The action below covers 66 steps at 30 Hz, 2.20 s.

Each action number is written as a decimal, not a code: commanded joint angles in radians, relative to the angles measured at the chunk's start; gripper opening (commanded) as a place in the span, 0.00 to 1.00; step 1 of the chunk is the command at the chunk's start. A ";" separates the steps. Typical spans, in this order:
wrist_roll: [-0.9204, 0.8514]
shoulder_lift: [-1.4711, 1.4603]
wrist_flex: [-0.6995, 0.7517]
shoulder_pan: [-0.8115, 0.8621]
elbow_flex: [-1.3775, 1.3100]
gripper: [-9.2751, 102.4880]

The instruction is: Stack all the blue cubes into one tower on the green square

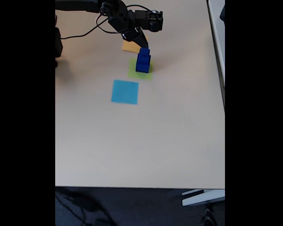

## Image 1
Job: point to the small blue cube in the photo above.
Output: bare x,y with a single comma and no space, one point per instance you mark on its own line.
145,51

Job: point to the medium blue cube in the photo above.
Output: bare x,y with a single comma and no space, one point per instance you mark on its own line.
145,59

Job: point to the large blue cube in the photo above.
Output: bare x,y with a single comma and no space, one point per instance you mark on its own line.
142,68

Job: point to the orange paper square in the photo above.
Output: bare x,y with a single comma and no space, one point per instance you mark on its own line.
128,47

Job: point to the green paper square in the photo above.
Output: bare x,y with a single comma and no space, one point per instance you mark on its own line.
131,73

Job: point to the light blue paper square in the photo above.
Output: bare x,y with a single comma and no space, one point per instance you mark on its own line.
124,92

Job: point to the dark blue object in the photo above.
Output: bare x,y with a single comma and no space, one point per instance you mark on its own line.
223,14

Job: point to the white table foot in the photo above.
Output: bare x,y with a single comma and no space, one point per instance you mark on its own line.
202,198

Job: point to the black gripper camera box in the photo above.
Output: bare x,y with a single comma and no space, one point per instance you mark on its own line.
152,20

